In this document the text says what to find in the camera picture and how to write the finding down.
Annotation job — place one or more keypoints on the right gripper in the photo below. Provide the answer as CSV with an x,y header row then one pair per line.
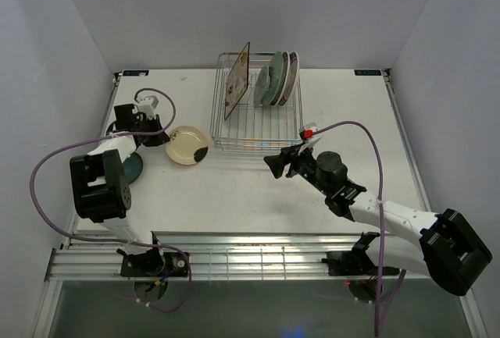
x,y
276,163

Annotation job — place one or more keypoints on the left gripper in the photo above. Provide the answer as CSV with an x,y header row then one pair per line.
x,y
158,139

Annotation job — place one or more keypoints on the cream plate with flowers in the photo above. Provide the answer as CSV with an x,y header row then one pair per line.
x,y
187,145

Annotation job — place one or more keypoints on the light blue scalloped plate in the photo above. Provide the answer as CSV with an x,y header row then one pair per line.
x,y
261,85

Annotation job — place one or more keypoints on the square floral plate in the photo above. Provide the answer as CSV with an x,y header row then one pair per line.
x,y
237,81

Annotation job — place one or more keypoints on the mint green flower plate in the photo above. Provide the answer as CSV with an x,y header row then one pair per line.
x,y
276,69

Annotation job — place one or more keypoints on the white plate teal rim back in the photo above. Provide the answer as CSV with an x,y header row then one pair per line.
x,y
294,72

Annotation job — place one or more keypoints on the white plate teal rim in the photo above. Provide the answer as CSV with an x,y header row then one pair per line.
x,y
281,101
294,72

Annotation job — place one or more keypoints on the white plate teal rim front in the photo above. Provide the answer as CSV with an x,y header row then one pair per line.
x,y
281,101

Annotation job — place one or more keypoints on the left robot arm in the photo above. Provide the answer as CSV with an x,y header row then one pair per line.
x,y
101,191

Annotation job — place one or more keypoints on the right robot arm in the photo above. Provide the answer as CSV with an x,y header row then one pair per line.
x,y
304,192

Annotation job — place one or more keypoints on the dark teal saucer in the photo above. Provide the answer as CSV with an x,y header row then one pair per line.
x,y
133,167

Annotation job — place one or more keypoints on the dark label sticker left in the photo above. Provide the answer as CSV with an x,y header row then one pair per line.
x,y
135,72

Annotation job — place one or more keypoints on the dark label sticker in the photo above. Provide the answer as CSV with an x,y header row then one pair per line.
x,y
135,72
367,72

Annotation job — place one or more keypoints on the dark label sticker right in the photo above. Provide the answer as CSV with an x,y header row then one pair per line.
x,y
367,72

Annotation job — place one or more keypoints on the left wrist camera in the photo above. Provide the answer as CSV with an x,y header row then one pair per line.
x,y
147,105

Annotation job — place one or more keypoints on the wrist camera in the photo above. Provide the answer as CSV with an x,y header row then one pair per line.
x,y
308,135
147,105

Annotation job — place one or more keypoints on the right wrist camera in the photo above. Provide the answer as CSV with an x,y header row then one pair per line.
x,y
308,135

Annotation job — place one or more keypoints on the metal wire dish rack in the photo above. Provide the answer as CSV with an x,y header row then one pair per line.
x,y
253,128

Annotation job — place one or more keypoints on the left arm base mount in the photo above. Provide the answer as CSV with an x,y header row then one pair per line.
x,y
153,263

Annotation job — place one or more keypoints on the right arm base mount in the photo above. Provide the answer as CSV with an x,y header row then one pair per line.
x,y
349,263

